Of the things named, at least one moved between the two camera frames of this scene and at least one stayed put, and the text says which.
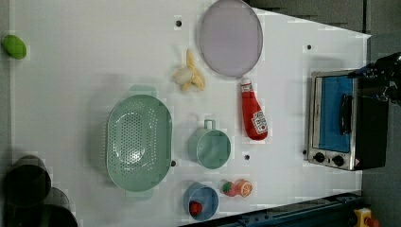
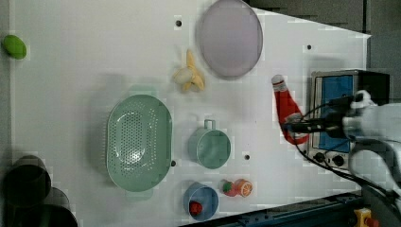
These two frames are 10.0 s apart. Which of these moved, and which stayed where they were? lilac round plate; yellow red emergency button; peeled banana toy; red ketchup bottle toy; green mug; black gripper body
Moved: red ketchup bottle toy; black gripper body
Stayed: lilac round plate; green mug; peeled banana toy; yellow red emergency button
